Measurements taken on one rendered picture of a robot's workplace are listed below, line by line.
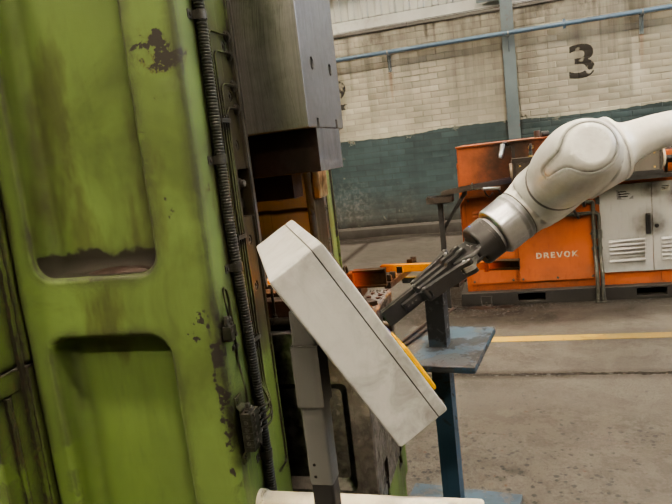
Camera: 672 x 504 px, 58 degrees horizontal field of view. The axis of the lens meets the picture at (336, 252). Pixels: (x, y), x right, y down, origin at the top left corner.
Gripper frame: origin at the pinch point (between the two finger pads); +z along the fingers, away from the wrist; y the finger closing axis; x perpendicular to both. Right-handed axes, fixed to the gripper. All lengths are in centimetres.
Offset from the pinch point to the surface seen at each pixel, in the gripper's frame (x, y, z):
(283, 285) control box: 21.3, -27.0, 12.4
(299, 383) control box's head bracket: 4.4, -10.7, 20.4
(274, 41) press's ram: 51, 33, -15
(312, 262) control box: 21.4, -27.0, 7.9
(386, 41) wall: 40, 769, -278
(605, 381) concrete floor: -164, 174, -77
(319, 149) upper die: 27.3, 35.8, -9.6
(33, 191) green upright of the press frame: 55, 32, 42
